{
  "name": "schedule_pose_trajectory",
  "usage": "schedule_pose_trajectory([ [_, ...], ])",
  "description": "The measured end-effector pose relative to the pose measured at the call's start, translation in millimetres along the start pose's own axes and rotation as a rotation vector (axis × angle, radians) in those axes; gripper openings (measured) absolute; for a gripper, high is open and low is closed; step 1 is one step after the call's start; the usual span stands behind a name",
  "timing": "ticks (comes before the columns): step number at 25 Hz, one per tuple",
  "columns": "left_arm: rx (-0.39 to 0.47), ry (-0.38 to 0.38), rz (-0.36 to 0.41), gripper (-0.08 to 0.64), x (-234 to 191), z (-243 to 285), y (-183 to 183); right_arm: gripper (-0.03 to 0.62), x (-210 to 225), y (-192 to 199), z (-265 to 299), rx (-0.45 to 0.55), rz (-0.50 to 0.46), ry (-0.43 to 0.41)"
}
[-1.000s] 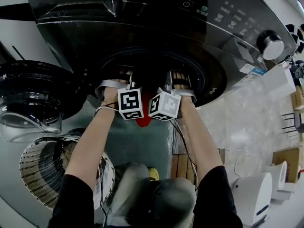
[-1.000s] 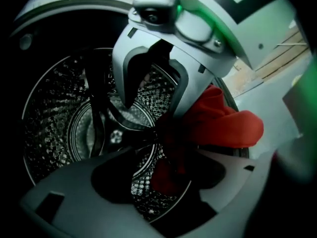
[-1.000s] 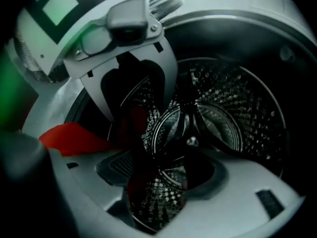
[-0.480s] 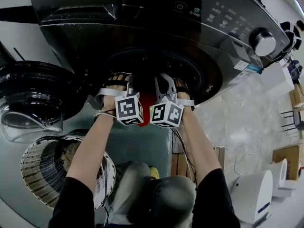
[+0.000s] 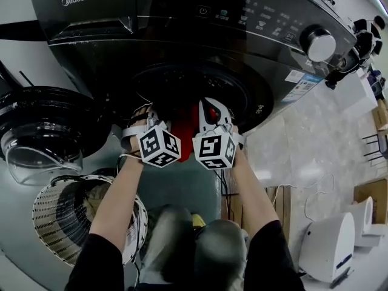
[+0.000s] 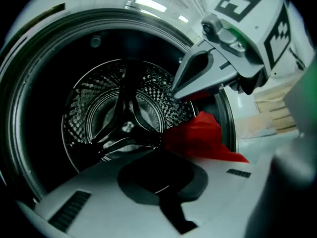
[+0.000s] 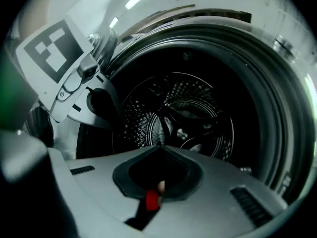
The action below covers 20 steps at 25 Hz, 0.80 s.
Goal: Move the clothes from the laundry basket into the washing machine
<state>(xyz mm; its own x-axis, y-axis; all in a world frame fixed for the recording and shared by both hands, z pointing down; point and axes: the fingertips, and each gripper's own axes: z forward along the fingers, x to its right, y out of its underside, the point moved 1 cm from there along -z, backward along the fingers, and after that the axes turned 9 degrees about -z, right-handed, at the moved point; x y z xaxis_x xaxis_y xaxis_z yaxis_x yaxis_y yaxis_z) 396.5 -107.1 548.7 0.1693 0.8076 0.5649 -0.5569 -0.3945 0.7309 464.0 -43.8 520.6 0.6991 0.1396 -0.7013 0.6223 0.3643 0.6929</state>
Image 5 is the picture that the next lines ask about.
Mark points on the black washing machine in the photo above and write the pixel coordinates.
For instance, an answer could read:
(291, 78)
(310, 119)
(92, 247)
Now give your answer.
(121, 59)

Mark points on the person's left forearm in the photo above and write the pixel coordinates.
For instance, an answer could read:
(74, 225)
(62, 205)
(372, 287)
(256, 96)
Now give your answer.
(118, 199)

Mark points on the brown cardboard box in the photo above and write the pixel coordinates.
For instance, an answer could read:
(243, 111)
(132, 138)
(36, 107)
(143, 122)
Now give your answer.
(382, 117)
(377, 192)

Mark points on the person's right hand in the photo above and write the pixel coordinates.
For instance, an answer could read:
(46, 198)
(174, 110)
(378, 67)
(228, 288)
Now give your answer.
(239, 136)

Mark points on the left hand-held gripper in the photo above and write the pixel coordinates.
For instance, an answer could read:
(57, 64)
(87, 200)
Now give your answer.
(157, 147)

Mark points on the person's grey jeans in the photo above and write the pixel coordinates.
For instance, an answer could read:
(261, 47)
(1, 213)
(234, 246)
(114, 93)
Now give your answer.
(221, 253)

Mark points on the large white black machine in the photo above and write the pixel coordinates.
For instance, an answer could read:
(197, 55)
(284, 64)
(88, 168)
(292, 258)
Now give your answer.
(27, 62)

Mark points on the black white robot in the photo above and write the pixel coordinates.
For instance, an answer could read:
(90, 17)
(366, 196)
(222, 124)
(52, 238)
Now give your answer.
(368, 38)

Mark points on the person's right forearm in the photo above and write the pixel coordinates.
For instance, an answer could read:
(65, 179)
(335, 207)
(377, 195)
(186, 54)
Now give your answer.
(257, 192)

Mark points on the white toilet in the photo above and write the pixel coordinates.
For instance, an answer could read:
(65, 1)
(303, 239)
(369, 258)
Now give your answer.
(365, 223)
(327, 247)

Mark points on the round washer door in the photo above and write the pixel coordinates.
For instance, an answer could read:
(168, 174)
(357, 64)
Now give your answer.
(45, 132)

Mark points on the black metal chair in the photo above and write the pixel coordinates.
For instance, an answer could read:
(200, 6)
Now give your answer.
(377, 148)

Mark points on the white slotted laundry basket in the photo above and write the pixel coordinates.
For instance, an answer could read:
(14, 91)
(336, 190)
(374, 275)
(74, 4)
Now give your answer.
(51, 220)

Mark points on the person's black printed t-shirt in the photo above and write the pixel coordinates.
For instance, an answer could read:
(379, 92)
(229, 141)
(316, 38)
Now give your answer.
(272, 259)

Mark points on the yellow shoe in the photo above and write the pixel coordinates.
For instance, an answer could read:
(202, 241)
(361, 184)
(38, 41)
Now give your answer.
(199, 220)

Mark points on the person's left hand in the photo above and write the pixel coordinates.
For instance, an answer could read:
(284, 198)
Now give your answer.
(141, 117)

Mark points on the red garment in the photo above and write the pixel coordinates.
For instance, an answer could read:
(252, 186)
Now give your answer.
(183, 135)

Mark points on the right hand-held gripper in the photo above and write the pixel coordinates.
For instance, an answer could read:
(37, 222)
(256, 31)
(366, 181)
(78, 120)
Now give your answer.
(213, 150)

